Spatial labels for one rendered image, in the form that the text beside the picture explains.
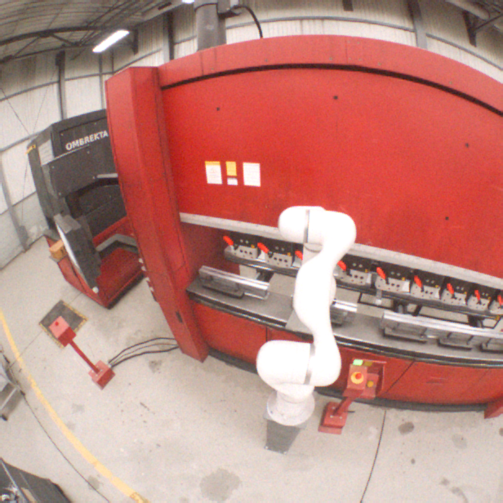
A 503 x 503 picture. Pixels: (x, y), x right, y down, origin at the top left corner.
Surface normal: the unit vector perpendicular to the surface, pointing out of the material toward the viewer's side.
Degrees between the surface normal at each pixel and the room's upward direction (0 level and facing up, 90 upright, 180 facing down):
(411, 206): 90
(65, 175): 90
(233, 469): 0
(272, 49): 90
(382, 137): 90
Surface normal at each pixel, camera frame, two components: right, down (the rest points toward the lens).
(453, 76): -0.43, 0.52
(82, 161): 0.81, 0.29
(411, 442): -0.05, -0.83
